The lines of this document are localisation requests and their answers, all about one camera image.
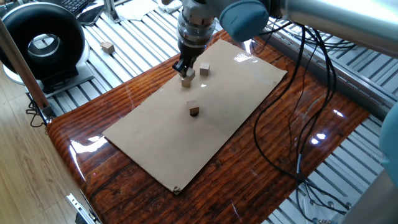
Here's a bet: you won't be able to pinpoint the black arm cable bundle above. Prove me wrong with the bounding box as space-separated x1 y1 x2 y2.
250 17 354 224

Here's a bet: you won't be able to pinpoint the tangled black cables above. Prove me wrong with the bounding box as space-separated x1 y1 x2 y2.
25 98 48 129

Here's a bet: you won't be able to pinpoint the black keyboard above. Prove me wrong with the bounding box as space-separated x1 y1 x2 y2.
55 0 96 16

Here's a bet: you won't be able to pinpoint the brown cardboard sheet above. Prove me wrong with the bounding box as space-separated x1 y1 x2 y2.
101 39 289 196

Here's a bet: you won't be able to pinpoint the white paper sheet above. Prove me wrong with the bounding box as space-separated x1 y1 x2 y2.
115 0 160 22

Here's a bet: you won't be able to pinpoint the silver rail bracket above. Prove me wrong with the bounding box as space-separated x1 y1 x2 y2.
65 192 103 224

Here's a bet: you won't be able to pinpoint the white crumpled cloth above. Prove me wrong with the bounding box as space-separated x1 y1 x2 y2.
157 0 184 14

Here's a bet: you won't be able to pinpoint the brown frame post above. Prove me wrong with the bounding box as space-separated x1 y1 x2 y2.
0 18 57 121

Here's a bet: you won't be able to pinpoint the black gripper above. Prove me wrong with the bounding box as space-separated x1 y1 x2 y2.
172 42 208 78

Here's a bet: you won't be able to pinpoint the black phone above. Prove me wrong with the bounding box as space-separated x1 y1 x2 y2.
76 4 106 27

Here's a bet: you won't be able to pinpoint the aluminium upright bracket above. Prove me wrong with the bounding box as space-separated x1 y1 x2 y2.
102 0 123 24

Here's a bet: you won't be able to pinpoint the black ring-shaped device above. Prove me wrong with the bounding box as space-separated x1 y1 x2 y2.
0 1 96 98

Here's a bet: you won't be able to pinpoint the black cables behind rail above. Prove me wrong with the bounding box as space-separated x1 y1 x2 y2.
270 18 358 54

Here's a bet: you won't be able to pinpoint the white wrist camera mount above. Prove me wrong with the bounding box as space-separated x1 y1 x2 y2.
181 0 220 16

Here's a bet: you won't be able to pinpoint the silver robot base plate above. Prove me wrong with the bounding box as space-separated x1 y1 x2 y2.
292 189 355 224

